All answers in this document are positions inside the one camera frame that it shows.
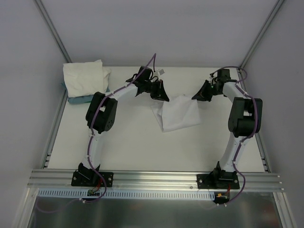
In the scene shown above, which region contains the white slotted cable duct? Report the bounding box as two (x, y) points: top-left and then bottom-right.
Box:
(38, 188), (215, 201)

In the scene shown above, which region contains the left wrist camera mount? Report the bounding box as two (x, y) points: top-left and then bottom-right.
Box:
(154, 69), (165, 77)

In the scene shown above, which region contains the aluminium frame post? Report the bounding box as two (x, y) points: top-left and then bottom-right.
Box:
(33, 0), (72, 63)
(240, 0), (285, 68)

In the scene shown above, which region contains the white t shirt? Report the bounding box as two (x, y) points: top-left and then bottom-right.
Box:
(63, 59), (111, 98)
(151, 95), (201, 133)

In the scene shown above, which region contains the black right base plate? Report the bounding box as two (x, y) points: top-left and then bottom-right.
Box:
(197, 173), (240, 190)

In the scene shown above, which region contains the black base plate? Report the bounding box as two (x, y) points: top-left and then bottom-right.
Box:
(197, 173), (240, 190)
(71, 170), (114, 188)

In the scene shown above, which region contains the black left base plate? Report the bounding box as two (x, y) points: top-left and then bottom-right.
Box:
(71, 170), (114, 188)

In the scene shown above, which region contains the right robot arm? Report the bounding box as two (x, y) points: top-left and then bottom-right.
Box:
(192, 66), (263, 190)

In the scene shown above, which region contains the left side aluminium rail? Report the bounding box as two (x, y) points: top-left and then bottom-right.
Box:
(39, 90), (67, 169)

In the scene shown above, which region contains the aluminium front rail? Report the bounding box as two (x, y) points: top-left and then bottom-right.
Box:
(28, 169), (285, 192)

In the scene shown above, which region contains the folded blue t shirt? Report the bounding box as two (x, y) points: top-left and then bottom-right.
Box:
(61, 82), (110, 105)

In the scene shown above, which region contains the right aluminium frame post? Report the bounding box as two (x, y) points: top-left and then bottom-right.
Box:
(240, 0), (285, 68)

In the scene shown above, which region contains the folded white t shirt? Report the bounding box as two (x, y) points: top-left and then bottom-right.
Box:
(63, 59), (111, 98)

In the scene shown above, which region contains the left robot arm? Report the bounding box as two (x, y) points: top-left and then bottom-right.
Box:
(71, 66), (169, 187)

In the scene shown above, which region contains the left aluminium frame post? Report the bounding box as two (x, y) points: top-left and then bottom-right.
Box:
(33, 0), (72, 63)

